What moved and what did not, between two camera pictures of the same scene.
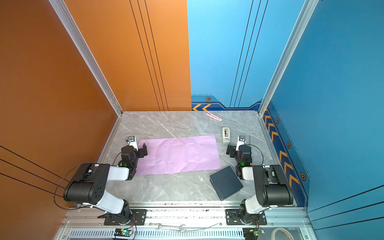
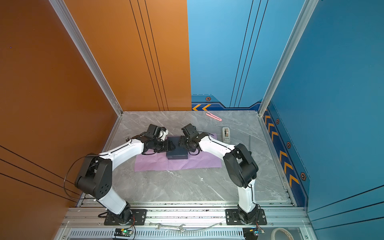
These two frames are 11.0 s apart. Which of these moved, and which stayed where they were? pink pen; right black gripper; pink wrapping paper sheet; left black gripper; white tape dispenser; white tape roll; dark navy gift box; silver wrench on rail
Moved: left black gripper; dark navy gift box; right black gripper
Stayed: pink wrapping paper sheet; pink pen; white tape dispenser; white tape roll; silver wrench on rail
